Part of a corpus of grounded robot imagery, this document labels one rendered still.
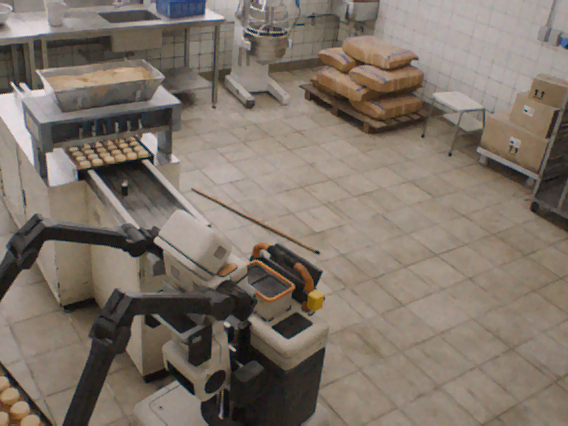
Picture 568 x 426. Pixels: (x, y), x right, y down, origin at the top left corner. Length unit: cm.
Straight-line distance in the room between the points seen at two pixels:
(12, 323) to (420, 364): 225
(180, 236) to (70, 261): 158
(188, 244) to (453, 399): 195
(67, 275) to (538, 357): 268
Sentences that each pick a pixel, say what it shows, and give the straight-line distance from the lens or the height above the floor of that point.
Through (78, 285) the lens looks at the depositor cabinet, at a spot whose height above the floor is 20.
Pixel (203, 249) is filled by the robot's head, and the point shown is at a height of 129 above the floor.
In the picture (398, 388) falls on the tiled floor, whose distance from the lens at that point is 355.
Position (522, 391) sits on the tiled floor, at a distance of 380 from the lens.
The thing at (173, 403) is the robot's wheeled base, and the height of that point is 28.
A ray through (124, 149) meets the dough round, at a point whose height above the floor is 92.
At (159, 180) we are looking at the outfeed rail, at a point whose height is 89.
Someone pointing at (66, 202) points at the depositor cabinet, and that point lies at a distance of 343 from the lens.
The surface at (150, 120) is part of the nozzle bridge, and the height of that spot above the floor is 107.
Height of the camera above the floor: 246
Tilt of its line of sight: 32 degrees down
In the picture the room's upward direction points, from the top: 6 degrees clockwise
